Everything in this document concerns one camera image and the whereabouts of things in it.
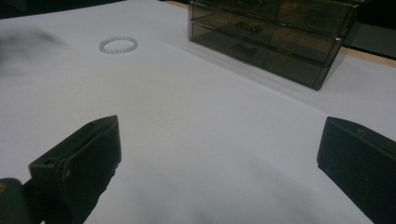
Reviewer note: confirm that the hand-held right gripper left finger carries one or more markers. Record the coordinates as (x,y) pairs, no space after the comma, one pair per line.
(81,168)

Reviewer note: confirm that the smoky acrylic drawer organizer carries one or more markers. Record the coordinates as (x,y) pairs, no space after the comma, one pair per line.
(334,53)

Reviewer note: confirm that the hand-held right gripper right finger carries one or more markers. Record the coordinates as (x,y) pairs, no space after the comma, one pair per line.
(361,168)

